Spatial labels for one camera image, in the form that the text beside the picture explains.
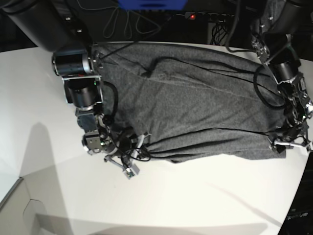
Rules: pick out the grey t-shirt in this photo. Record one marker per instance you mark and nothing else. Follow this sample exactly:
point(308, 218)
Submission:
point(193, 102)

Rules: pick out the black power strip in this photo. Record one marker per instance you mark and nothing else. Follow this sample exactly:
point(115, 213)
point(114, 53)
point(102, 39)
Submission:
point(208, 17)

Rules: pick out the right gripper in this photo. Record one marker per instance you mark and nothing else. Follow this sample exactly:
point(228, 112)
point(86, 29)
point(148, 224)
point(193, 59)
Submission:
point(125, 152)

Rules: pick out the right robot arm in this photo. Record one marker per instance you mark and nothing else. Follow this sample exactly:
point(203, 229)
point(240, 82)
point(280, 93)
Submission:
point(73, 59)

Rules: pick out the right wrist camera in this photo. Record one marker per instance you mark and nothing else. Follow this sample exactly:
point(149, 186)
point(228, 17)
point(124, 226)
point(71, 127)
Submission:
point(131, 171)

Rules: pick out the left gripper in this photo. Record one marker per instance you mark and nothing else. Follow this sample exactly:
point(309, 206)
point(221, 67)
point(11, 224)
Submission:
point(291, 137)

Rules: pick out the blue box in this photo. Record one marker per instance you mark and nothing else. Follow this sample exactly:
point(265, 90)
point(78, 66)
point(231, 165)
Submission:
point(152, 4)

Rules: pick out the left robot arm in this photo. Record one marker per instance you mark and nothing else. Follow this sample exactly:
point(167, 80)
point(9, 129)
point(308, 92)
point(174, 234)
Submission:
point(271, 40)

